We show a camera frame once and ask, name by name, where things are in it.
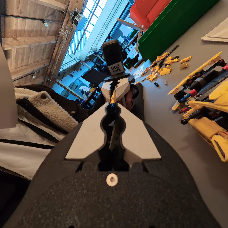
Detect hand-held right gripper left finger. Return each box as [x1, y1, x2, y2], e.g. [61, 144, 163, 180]
[65, 102, 109, 171]

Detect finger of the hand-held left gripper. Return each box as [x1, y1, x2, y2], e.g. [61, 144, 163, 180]
[115, 80, 130, 108]
[101, 82, 114, 104]

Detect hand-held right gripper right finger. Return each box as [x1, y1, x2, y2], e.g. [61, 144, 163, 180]
[116, 102, 161, 168]

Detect yellow toy brick car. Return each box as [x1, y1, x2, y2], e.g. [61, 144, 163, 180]
[167, 52, 228, 162]

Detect instruction booklet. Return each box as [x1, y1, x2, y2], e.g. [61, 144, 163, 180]
[201, 22, 228, 42]

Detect person's left hand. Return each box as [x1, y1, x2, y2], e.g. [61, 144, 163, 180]
[125, 89, 136, 111]

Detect black device green lights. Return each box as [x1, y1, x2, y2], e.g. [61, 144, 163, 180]
[123, 57, 139, 69]

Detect black studded baseplate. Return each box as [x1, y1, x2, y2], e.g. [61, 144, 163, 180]
[131, 83, 145, 123]

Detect yellow printed leaflet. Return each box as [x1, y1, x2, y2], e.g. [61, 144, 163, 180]
[133, 64, 145, 79]

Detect wooden articulated stand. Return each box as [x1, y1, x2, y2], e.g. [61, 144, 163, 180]
[117, 18, 144, 52]

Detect pile of yellow bricks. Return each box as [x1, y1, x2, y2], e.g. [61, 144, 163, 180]
[141, 52, 192, 82]

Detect white hanging ceiling unit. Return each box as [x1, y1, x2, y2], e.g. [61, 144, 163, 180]
[71, 11, 87, 31]

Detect person's fleece-lined jacket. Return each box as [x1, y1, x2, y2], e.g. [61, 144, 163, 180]
[0, 85, 89, 228]

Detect red plastic tote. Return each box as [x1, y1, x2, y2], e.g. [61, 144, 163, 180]
[130, 0, 172, 32]

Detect green storage bin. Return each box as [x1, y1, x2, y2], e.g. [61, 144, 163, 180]
[138, 0, 220, 62]

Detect black long brick beam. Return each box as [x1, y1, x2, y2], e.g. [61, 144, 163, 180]
[167, 45, 179, 57]

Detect person's white sweater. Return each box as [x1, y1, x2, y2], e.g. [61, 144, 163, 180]
[0, 114, 66, 180]

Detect black strap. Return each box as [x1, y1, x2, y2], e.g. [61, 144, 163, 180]
[0, 118, 60, 150]

